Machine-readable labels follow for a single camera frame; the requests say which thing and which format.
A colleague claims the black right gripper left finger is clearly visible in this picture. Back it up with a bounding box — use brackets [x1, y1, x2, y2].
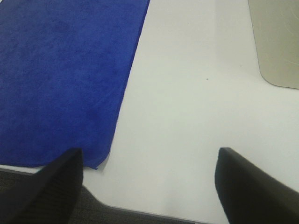
[0, 148, 83, 224]

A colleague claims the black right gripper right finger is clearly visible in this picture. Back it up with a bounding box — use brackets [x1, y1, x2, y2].
[214, 147, 299, 224]

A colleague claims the blue microfibre towel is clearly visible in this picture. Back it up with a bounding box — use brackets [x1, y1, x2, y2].
[0, 0, 149, 169]

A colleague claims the beige box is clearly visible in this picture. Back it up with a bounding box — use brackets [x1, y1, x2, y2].
[248, 0, 299, 89]

